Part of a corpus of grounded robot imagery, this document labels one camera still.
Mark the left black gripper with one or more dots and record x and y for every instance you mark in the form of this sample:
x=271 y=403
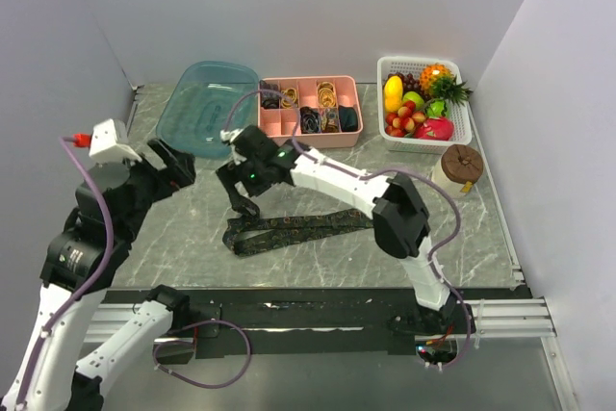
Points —
x=168 y=179

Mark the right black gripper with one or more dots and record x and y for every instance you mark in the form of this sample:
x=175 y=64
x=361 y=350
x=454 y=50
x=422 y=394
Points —
x=233 y=173

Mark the dark patterned necktie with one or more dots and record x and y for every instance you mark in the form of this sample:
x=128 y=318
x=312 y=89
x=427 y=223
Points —
x=246 y=236

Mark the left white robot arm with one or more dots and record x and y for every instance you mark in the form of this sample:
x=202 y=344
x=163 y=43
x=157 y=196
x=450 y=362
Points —
x=79 y=269

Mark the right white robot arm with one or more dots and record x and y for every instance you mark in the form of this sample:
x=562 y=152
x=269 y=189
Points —
x=391 y=207

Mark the teal transparent plastic bin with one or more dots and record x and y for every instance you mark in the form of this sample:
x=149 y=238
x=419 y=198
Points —
x=200 y=104

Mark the dark brown rolled tie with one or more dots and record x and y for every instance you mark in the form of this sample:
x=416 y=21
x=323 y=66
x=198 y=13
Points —
x=269 y=97

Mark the dark purple rolled tie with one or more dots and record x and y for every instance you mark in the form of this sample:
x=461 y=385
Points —
x=309 y=120

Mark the gold rolled tie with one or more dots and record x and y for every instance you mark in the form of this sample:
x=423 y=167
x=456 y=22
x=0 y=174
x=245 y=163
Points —
x=289 y=99

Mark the pink compartment organizer box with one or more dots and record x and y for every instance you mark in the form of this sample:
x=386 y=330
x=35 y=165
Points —
x=281 y=124

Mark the orange blue rolled tie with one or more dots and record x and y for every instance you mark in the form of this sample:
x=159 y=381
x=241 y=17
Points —
x=329 y=120

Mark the yellow patterned rolled tie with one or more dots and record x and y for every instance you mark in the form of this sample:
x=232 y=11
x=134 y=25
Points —
x=326 y=94

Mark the black rolled tie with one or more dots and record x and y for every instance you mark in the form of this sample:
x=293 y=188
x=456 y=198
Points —
x=348 y=119

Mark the red cherry bunch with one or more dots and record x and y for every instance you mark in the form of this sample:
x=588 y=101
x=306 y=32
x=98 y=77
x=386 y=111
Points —
x=406 y=120

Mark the yellow mango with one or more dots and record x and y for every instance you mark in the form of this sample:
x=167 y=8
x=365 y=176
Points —
x=392 y=94

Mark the green apple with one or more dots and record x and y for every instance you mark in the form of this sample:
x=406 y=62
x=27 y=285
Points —
x=414 y=97

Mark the dark purple grapes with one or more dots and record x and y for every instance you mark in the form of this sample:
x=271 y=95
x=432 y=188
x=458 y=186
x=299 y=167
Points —
x=409 y=82

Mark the pink dragon fruit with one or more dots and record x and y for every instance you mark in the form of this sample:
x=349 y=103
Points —
x=435 y=129

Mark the green leafy vegetable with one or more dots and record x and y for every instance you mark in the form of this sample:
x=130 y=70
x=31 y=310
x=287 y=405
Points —
x=437 y=108

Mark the brown lidded white jar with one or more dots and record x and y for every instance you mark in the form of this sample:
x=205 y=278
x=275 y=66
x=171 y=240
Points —
x=458 y=170

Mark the orange pineapple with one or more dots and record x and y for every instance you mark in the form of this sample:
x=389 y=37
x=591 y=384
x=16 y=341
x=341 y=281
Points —
x=438 y=82

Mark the white plastic fruit basket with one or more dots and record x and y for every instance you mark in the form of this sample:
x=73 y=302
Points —
x=458 y=113

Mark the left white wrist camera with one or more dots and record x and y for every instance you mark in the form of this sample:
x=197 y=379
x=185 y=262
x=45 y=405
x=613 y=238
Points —
x=107 y=143

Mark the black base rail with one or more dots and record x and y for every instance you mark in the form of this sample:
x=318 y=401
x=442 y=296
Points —
x=287 y=321

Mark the aluminium frame rail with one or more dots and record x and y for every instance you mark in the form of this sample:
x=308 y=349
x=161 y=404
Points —
x=498 y=319

